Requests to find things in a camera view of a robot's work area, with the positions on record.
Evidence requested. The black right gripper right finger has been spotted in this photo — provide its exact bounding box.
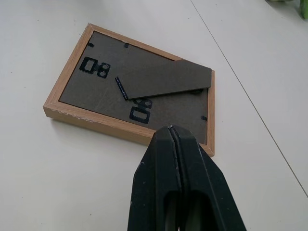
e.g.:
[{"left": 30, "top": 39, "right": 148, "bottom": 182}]
[{"left": 171, "top": 125, "right": 247, "bottom": 231}]

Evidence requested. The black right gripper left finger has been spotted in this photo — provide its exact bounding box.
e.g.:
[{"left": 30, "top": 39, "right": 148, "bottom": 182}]
[{"left": 127, "top": 126, "right": 182, "bottom": 231}]

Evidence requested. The green object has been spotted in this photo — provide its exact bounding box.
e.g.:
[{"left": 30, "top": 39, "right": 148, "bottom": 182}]
[{"left": 266, "top": 0, "right": 308, "bottom": 20}]

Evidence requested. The wooden picture frame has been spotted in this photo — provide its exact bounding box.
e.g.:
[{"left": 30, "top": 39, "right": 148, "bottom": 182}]
[{"left": 43, "top": 23, "right": 216, "bottom": 157}]

